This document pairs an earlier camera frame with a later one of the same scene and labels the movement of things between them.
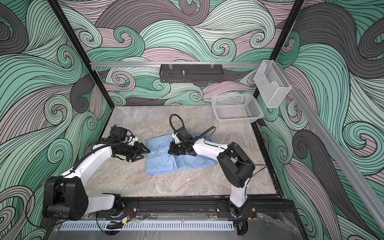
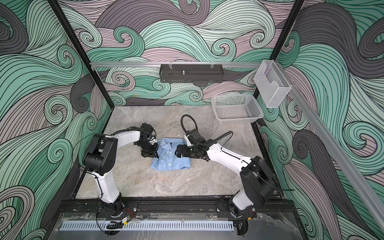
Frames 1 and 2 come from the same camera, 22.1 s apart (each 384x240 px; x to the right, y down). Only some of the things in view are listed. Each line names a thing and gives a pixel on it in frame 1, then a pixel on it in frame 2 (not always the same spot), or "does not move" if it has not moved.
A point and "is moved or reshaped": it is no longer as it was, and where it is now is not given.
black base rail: [258, 208] does not move
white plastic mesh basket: [236, 109] does not move
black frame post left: [76, 43] does not move
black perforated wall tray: [191, 73] does not move
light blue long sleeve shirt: [158, 160] is moved or reshaped
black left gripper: [141, 145] -> [153, 153]
